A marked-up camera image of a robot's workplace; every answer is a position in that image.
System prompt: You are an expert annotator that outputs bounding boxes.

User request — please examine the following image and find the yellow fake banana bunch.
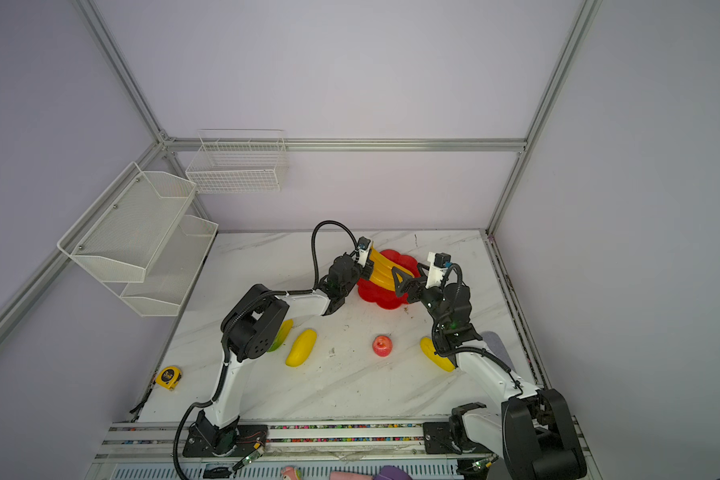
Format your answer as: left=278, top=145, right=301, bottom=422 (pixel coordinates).
left=366, top=248, right=411, bottom=292

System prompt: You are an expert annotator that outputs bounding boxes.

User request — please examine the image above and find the yellow green fake mango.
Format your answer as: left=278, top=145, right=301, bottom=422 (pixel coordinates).
left=268, top=319, right=294, bottom=352

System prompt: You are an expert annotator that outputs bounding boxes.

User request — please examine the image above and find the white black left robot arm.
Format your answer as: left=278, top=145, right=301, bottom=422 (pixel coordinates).
left=194, top=254, right=364, bottom=455

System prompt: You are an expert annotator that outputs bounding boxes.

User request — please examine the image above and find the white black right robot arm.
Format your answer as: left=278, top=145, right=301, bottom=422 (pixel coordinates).
left=391, top=260, right=588, bottom=479

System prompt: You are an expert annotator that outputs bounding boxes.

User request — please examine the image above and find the red flower-shaped fruit bowl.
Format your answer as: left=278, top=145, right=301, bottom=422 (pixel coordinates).
left=357, top=249, right=420, bottom=310

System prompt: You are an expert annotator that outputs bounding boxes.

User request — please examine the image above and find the red fake apple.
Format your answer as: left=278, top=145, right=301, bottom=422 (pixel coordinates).
left=372, top=335, right=393, bottom=358

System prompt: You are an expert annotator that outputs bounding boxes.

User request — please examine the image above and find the purple toy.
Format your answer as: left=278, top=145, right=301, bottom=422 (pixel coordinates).
left=373, top=465, right=412, bottom=480

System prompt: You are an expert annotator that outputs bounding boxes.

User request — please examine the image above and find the yellow tape measure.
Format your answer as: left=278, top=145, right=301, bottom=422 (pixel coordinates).
left=154, top=366, right=182, bottom=391

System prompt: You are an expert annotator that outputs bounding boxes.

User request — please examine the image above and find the pink toy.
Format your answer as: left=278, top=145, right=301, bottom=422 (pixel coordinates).
left=281, top=466, right=303, bottom=480

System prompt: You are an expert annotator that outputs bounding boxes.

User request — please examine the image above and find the white perforated metal shelf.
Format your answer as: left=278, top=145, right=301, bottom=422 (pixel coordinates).
left=57, top=163, right=218, bottom=317

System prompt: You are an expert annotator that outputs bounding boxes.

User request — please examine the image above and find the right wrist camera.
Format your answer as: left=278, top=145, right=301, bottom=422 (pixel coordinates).
left=426, top=252, right=451, bottom=288

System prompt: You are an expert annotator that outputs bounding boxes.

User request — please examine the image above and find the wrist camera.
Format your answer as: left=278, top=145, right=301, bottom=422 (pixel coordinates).
left=426, top=252, right=451, bottom=288
left=356, top=236, right=373, bottom=266

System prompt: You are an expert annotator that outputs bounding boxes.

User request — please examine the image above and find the black corrugated left cable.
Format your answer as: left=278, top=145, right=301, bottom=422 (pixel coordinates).
left=310, top=219, right=361, bottom=295

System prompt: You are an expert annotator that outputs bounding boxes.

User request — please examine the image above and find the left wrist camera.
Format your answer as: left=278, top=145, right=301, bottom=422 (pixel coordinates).
left=356, top=236, right=373, bottom=266

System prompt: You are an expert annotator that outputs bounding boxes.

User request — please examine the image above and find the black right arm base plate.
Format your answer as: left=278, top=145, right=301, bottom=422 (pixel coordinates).
left=422, top=422, right=489, bottom=455

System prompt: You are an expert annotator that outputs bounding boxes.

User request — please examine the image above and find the white wire basket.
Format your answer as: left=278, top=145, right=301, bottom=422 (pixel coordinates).
left=186, top=129, right=289, bottom=194

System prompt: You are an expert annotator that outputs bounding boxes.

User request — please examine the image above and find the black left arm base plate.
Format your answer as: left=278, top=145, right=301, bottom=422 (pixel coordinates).
left=181, top=411, right=269, bottom=458

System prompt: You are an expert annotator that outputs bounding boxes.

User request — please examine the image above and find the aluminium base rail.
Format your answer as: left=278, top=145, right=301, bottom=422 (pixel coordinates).
left=85, top=418, right=509, bottom=479

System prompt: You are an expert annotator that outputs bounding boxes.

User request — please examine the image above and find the aluminium frame post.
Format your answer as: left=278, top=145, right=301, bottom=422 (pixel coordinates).
left=71, top=0, right=168, bottom=144

